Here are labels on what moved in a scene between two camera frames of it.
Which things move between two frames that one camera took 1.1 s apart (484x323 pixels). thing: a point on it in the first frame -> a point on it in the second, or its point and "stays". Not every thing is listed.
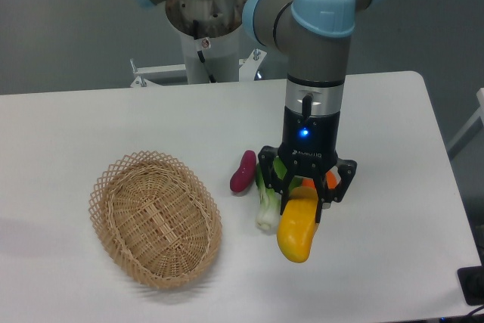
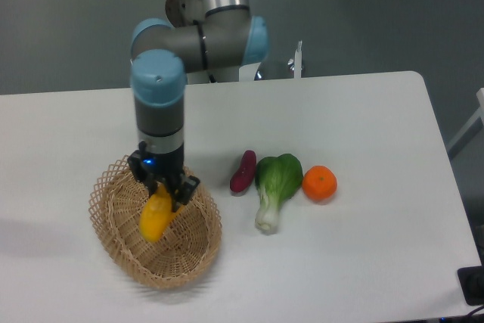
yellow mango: x=296 y=225 -> x=157 y=213
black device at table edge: x=472 y=282 stays
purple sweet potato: x=242 y=178 stays
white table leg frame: x=473 y=125 stays
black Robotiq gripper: x=309 y=147 -> x=162 y=156
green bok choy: x=269 y=209 stays
